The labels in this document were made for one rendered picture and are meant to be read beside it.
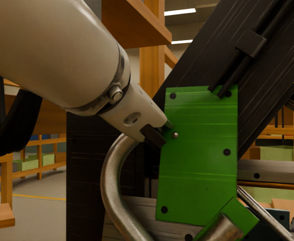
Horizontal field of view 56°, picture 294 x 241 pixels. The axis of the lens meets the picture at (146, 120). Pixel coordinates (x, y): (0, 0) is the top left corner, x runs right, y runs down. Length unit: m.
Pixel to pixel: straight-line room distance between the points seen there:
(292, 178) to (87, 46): 0.42
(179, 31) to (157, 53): 8.82
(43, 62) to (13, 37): 0.03
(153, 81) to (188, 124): 0.84
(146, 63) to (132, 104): 1.02
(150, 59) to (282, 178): 0.90
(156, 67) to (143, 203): 0.90
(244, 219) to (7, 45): 0.34
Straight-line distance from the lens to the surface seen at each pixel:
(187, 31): 10.06
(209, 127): 0.43
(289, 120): 3.25
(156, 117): 0.32
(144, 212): 0.46
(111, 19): 0.83
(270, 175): 0.54
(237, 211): 0.41
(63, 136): 7.24
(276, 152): 3.29
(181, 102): 0.45
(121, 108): 0.28
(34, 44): 0.19
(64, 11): 0.19
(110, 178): 0.43
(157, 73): 1.27
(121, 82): 0.26
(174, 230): 0.45
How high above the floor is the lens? 1.21
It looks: 1 degrees up
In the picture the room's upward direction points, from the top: straight up
